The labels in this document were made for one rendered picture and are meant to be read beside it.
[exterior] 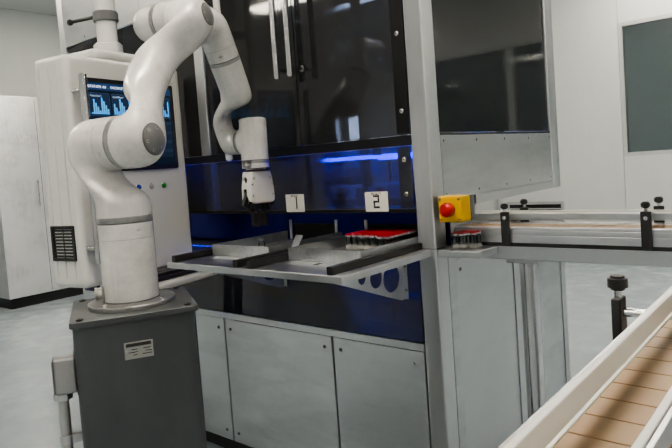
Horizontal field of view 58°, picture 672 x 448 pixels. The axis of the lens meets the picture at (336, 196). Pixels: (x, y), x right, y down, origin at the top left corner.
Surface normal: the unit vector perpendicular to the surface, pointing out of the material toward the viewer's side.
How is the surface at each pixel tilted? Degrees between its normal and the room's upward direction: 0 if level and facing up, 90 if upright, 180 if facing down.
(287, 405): 90
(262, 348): 90
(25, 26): 90
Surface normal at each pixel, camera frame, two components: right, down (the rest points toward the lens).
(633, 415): -0.07, -1.00
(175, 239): 0.87, -0.04
